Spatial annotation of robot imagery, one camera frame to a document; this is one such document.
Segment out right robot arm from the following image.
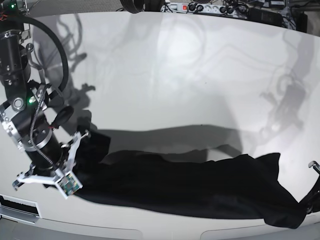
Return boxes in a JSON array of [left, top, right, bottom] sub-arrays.
[[0, 0, 110, 197]]

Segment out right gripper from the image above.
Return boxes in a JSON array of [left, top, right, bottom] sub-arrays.
[[12, 118, 111, 191]]

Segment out black corrugated cable hose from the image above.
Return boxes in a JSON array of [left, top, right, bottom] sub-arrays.
[[23, 17, 71, 91]]

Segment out black t-shirt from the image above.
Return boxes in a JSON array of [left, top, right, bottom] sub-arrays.
[[63, 118, 313, 229]]

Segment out black power adapter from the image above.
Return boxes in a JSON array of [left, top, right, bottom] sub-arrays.
[[247, 8, 283, 27]]

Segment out white power strip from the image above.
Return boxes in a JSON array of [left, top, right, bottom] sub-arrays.
[[160, 0, 250, 18]]

